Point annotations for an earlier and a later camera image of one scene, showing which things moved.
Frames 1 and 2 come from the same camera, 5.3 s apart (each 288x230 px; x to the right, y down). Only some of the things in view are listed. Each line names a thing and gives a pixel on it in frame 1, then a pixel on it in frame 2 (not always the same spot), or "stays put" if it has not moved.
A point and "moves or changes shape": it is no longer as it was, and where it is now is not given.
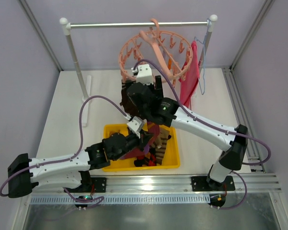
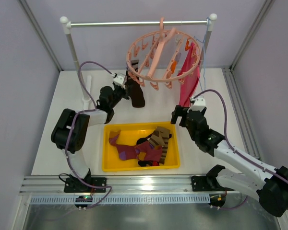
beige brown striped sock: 159,145 stays put
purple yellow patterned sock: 137,152 → 145,152
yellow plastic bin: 171,159 stays put
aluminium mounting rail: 162,189 stays put
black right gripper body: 152,86 → 187,117
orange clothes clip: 169,63 → 173,66
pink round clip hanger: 170,54 moves or changes shape
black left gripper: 144,138 → 127,88
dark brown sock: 126,102 moves or changes shape
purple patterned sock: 154,130 moves or changes shape
